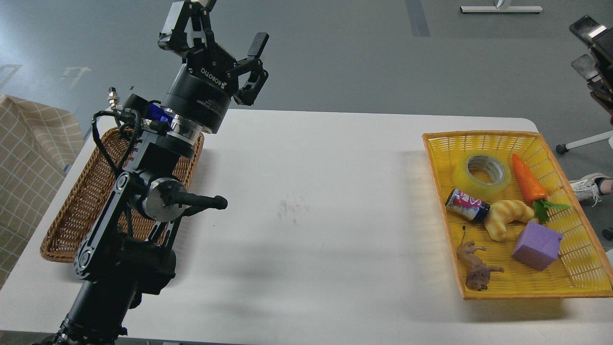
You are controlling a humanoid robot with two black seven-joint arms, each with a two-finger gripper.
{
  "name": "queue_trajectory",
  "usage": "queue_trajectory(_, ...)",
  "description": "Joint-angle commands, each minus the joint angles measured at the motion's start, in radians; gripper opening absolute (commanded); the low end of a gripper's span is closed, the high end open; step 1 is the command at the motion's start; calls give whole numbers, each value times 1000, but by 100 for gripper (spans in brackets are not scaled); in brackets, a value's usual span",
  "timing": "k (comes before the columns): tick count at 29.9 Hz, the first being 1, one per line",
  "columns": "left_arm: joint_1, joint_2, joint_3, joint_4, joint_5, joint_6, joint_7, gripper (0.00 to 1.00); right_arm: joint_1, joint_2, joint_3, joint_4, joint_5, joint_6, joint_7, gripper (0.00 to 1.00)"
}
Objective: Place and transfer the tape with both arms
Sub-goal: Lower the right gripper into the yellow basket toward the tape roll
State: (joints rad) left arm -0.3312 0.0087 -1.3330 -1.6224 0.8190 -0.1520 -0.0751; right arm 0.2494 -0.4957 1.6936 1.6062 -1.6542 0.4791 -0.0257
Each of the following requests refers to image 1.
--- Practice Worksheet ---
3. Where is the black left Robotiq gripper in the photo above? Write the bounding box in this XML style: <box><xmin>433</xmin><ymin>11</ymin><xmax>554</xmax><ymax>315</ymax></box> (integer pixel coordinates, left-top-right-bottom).
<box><xmin>158</xmin><ymin>0</ymin><xmax>270</xmax><ymax>134</ymax></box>

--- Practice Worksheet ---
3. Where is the yellow tape roll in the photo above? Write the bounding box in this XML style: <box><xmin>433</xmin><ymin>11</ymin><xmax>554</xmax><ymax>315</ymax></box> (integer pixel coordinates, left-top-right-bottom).
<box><xmin>452</xmin><ymin>150</ymin><xmax>511</xmax><ymax>200</ymax></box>

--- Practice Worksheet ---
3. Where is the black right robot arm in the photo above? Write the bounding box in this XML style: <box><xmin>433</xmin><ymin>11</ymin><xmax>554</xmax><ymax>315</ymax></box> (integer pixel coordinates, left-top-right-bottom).
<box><xmin>569</xmin><ymin>15</ymin><xmax>613</xmax><ymax>115</ymax></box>

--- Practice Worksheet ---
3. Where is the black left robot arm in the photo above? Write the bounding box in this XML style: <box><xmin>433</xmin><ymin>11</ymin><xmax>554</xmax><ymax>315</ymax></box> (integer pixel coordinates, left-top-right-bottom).
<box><xmin>40</xmin><ymin>0</ymin><xmax>269</xmax><ymax>345</ymax></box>

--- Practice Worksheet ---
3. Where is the brown wicker basket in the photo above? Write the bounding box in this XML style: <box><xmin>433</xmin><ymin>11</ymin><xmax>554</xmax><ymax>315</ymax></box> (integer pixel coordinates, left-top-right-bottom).
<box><xmin>40</xmin><ymin>127</ymin><xmax>205</xmax><ymax>264</ymax></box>

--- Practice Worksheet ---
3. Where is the beige checkered cloth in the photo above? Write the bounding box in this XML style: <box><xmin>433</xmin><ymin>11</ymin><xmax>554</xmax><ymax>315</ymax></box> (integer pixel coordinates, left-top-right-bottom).
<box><xmin>0</xmin><ymin>94</ymin><xmax>84</xmax><ymax>285</ymax></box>

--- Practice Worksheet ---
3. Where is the small drink can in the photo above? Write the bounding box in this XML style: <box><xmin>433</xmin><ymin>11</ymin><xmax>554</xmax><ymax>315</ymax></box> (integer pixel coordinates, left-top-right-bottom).
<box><xmin>445</xmin><ymin>188</ymin><xmax>491</xmax><ymax>223</ymax></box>

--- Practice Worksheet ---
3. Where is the white stand base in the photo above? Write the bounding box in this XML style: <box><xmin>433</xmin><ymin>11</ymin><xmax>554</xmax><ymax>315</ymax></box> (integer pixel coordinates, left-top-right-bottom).
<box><xmin>460</xmin><ymin>0</ymin><xmax>543</xmax><ymax>14</ymax></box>

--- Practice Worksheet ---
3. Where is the toy croissant bread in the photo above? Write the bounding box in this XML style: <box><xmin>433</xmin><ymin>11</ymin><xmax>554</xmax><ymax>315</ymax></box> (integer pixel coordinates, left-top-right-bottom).
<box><xmin>484</xmin><ymin>199</ymin><xmax>535</xmax><ymax>241</ymax></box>

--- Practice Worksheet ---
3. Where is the brown toy lion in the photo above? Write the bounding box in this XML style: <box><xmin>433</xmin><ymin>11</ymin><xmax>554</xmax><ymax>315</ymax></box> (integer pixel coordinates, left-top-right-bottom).
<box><xmin>457</xmin><ymin>226</ymin><xmax>504</xmax><ymax>292</ymax></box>

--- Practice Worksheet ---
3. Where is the orange toy carrot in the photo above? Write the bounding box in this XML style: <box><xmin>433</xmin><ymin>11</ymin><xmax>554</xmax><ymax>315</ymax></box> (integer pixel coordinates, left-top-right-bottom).
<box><xmin>512</xmin><ymin>153</ymin><xmax>570</xmax><ymax>224</ymax></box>

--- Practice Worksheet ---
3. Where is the purple foam block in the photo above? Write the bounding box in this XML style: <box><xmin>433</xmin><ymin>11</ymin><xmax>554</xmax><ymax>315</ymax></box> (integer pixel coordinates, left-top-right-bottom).
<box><xmin>511</xmin><ymin>221</ymin><xmax>563</xmax><ymax>272</ymax></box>

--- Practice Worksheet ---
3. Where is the white sneaker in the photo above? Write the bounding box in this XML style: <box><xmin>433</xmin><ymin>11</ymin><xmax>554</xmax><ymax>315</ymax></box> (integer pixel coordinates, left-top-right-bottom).
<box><xmin>569</xmin><ymin>172</ymin><xmax>613</xmax><ymax>207</ymax></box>

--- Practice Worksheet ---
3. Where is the yellow plastic basket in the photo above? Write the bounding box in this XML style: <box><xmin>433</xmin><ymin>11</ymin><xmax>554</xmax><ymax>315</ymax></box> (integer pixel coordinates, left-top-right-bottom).
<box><xmin>422</xmin><ymin>130</ymin><xmax>612</xmax><ymax>299</ymax></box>

